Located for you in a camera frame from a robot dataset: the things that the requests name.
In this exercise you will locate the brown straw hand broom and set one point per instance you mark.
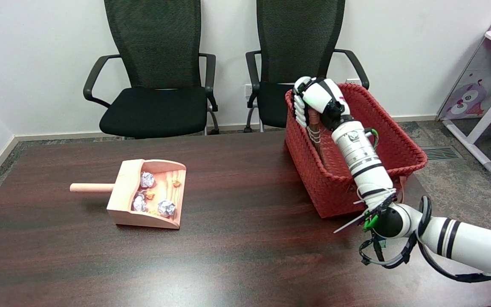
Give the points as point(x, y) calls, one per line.
point(317, 143)

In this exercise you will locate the white wall socket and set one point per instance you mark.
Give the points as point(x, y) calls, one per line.
point(248, 90)
point(352, 81)

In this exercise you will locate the floor vent grille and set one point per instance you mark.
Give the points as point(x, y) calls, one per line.
point(440, 152)

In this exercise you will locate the black mesh office chair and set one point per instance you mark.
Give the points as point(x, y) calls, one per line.
point(296, 38)
point(156, 72)

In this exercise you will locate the red woven basket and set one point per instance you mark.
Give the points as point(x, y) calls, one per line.
point(377, 145)

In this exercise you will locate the white children's desk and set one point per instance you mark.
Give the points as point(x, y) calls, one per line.
point(488, 85)

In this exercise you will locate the wooden dustpan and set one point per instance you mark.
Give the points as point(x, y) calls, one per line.
point(147, 194)

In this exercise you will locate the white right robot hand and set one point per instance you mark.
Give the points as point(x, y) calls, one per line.
point(320, 100)

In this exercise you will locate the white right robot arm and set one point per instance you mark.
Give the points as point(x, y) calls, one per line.
point(377, 179)

